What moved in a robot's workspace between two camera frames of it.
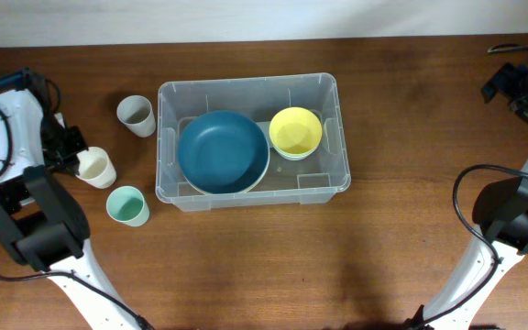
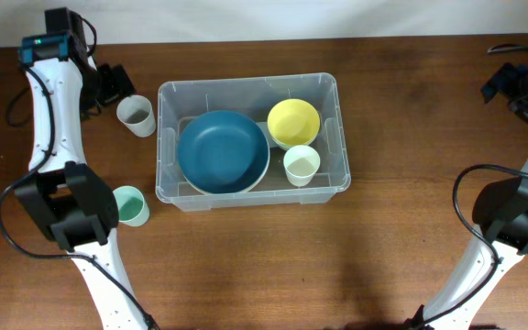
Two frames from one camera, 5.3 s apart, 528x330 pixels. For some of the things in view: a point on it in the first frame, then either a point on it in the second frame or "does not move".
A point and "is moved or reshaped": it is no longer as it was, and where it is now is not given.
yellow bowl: x=295 y=130 is moved or reshaped
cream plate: x=254 y=186 does not move
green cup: x=126 y=204 does not move
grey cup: x=136 y=113 does not move
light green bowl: x=294 y=157 -> x=287 y=147
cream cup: x=95 y=168 -> x=301 y=163
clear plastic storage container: x=313 y=179 does not move
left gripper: x=62 y=161 -> x=116 y=81
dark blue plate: x=223 y=152 does not move
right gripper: x=504 y=82 does not move
